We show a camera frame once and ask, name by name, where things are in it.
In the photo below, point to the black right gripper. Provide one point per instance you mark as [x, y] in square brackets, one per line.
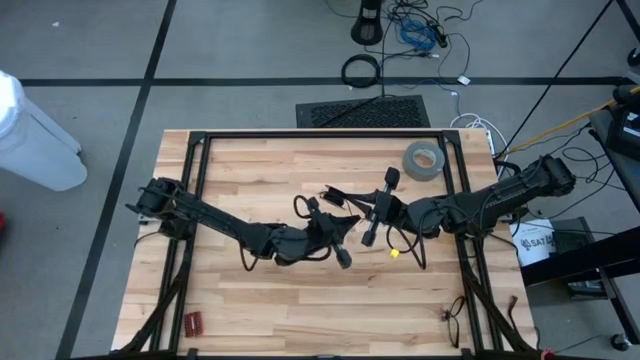
[384, 207]

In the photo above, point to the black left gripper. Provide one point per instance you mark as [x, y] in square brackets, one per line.
[325, 232]

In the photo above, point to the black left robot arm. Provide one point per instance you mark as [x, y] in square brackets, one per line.
[220, 222]

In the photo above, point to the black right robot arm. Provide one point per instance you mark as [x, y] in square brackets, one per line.
[490, 202]

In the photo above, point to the black floor vent grate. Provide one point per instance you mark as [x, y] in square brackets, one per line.
[362, 112]

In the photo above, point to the white printed paper sheet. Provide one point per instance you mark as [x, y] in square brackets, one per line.
[535, 245]

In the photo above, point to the black floor stand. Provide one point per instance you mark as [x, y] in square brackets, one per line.
[367, 25]

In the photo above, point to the red screw bit box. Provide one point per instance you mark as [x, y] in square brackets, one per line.
[194, 324]

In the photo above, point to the black power strip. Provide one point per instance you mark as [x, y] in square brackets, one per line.
[440, 36]

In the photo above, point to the black table beam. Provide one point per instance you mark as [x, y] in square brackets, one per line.
[575, 260]

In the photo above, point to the black diagonal rig pole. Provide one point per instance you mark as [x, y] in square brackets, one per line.
[555, 78]

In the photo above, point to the dark equipment cart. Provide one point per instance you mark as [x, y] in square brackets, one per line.
[622, 175]

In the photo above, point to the black caster wheel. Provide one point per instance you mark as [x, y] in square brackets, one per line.
[621, 342]

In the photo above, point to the white cylindrical bin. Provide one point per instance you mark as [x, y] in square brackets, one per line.
[35, 145]

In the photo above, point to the grey duct tape roll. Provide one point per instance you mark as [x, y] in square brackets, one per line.
[412, 170]

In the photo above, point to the black aluminium table frame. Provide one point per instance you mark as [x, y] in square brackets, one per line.
[320, 134]

